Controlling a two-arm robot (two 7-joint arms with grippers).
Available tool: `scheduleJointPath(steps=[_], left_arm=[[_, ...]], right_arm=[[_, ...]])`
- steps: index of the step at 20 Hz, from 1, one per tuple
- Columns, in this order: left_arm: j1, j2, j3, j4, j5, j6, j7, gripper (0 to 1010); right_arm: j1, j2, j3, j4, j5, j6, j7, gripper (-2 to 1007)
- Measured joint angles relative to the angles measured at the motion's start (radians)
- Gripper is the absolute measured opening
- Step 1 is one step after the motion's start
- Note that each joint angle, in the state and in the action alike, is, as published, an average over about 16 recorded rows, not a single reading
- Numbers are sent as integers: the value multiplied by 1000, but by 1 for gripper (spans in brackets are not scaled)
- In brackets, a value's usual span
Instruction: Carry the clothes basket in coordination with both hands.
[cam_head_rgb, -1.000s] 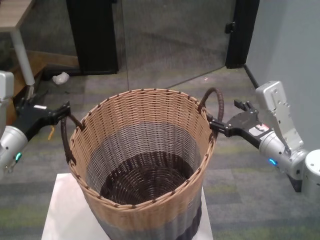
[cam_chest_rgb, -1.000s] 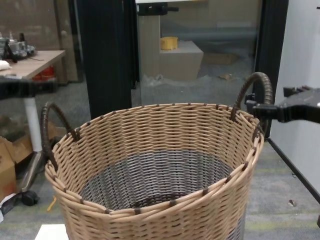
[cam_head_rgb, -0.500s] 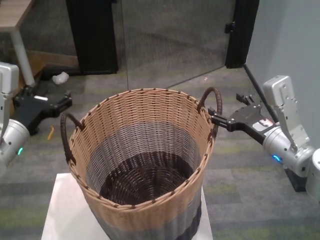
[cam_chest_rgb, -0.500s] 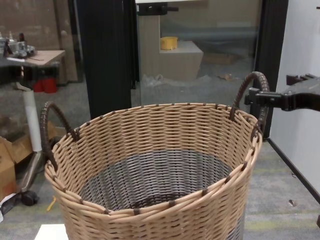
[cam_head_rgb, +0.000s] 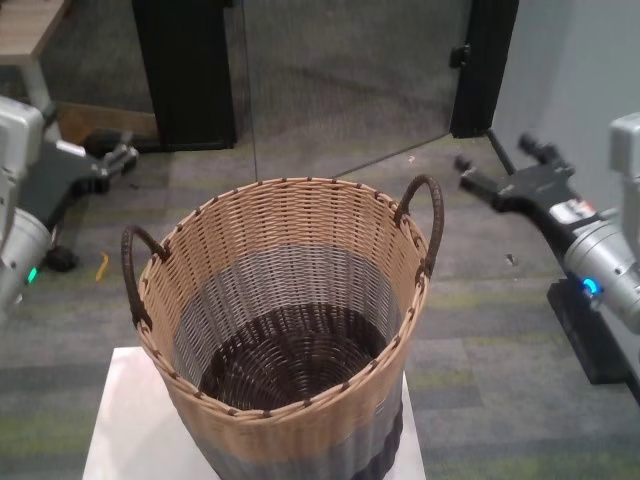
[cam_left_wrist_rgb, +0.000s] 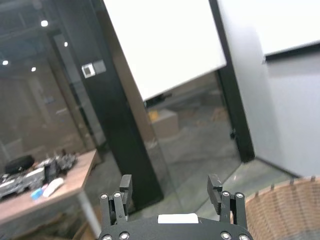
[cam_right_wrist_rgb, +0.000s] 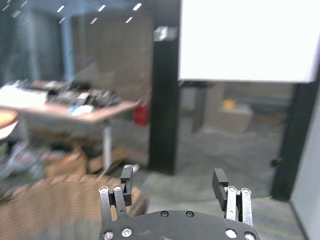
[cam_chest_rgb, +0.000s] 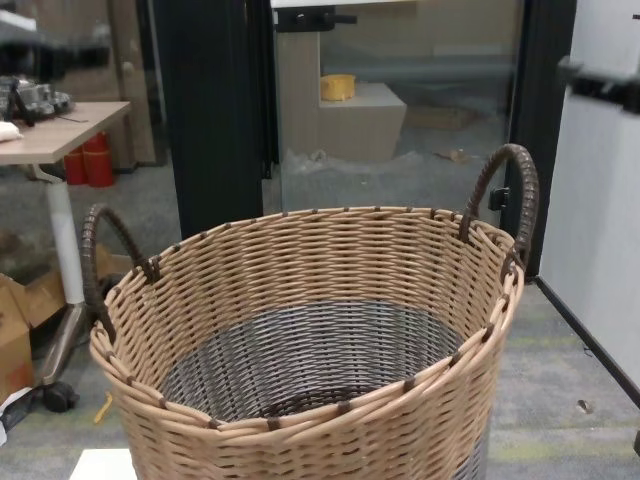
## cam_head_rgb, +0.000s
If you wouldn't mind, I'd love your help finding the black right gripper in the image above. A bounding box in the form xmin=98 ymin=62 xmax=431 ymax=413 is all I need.
xmin=453 ymin=131 xmax=602 ymax=237

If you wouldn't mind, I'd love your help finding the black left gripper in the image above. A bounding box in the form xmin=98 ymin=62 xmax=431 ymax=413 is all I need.
xmin=19 ymin=140 xmax=141 ymax=229

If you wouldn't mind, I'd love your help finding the tan grey brown woven basket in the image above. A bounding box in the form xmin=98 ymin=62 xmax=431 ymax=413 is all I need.
xmin=120 ymin=173 xmax=446 ymax=480

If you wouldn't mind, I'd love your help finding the black caster wheel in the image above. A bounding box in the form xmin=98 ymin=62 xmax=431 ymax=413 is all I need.
xmin=81 ymin=130 xmax=135 ymax=157
xmin=44 ymin=244 xmax=80 ymax=273

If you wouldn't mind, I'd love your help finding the black door hinge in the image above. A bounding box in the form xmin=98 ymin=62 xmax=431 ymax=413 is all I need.
xmin=448 ymin=44 xmax=473 ymax=69

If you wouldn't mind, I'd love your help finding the wide black door pillar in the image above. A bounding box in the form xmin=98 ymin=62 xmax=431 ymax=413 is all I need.
xmin=131 ymin=0 xmax=237 ymax=152

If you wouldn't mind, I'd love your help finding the wooden top desk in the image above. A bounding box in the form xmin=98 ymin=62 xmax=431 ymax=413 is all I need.
xmin=0 ymin=0 xmax=75 ymax=67

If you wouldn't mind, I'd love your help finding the glass door panel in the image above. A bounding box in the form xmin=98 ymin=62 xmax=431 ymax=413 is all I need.
xmin=241 ymin=0 xmax=475 ymax=182

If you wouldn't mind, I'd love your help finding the narrow black door frame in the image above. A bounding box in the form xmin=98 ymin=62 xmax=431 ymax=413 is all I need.
xmin=449 ymin=0 xmax=521 ymax=140

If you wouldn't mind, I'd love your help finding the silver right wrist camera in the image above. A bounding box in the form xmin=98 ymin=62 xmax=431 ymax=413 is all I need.
xmin=608 ymin=111 xmax=640 ymax=227

